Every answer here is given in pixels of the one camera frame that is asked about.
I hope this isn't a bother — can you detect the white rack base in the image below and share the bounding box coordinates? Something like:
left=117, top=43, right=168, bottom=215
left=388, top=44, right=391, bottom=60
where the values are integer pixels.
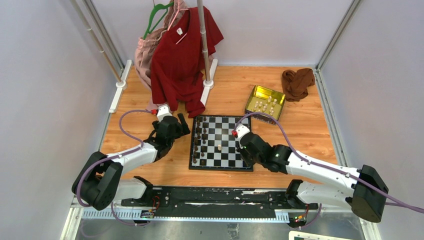
left=200, top=58, right=219, bottom=106

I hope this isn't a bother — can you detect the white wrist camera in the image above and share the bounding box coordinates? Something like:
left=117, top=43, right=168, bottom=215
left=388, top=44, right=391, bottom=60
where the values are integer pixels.
left=156, top=104, right=172, bottom=122
left=234, top=124, right=251, bottom=139

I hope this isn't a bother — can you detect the green clothes hanger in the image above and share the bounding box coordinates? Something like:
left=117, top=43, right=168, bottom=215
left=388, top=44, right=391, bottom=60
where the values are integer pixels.
left=142, top=0, right=175, bottom=40

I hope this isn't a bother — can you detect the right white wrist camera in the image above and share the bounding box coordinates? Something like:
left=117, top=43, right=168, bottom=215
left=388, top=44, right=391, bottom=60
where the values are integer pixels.
left=234, top=124, right=251, bottom=139

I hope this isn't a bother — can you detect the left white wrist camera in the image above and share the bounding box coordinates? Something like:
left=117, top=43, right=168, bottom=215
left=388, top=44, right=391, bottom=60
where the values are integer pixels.
left=156, top=104, right=172, bottom=122

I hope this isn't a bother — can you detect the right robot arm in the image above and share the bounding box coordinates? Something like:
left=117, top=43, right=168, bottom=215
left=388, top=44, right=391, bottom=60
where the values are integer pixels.
left=232, top=129, right=389, bottom=223

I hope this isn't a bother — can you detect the brown crumpled cloth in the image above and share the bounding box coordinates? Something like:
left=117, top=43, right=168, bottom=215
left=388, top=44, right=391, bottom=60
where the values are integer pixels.
left=281, top=68, right=316, bottom=102

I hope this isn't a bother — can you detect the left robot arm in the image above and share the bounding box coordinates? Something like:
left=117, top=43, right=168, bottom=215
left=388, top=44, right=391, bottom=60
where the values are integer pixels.
left=71, top=113, right=190, bottom=211

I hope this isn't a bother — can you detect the red t-shirt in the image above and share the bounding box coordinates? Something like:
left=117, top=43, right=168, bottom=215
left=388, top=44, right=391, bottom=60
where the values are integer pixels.
left=150, top=7, right=206, bottom=118

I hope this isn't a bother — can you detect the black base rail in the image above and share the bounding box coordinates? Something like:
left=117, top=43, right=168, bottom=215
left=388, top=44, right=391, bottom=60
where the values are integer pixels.
left=119, top=186, right=318, bottom=219

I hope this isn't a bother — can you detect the black white chessboard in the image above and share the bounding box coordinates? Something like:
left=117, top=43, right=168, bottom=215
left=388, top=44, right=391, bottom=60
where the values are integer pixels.
left=188, top=115, right=254, bottom=172

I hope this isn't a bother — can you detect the gold metal tin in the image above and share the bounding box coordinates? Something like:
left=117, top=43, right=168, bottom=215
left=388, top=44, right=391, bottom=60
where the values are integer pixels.
left=244, top=85, right=286, bottom=125

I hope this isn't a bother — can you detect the metal clothes rack pole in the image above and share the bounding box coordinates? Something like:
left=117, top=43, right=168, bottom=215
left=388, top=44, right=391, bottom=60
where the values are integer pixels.
left=196, top=0, right=209, bottom=76

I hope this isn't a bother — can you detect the pink garment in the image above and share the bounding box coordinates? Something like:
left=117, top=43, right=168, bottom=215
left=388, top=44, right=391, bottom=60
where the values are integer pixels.
left=134, top=0, right=187, bottom=91

